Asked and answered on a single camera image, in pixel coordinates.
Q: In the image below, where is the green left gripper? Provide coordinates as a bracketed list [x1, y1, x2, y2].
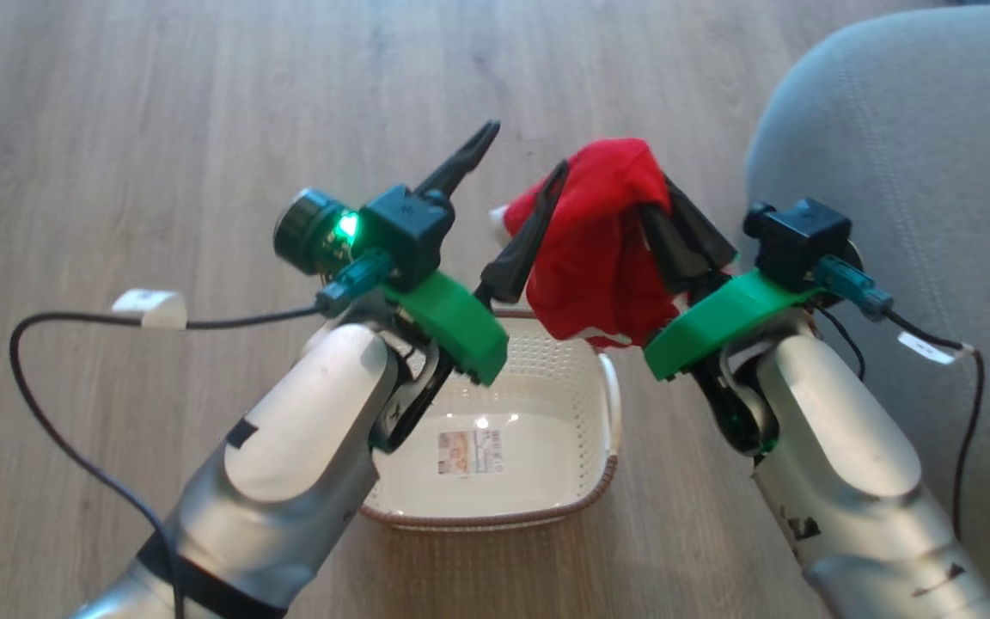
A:
[369, 120, 571, 454]

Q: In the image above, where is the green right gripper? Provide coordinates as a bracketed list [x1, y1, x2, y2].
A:
[636, 175, 824, 457]

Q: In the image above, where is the red cloth garment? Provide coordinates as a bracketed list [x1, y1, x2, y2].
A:
[490, 137, 687, 350]

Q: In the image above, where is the grey fabric sofa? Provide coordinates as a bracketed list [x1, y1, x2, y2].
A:
[743, 3, 990, 619]

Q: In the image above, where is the white perforated laundry basket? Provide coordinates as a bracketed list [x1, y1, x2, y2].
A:
[357, 308, 626, 532]

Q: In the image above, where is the printed basket sticker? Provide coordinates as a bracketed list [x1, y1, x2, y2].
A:
[437, 429, 505, 477]

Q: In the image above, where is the white cable tag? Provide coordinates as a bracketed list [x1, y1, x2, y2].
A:
[896, 330, 975, 365]
[111, 289, 189, 331]

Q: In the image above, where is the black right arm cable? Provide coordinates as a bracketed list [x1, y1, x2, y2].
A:
[811, 254, 987, 544]

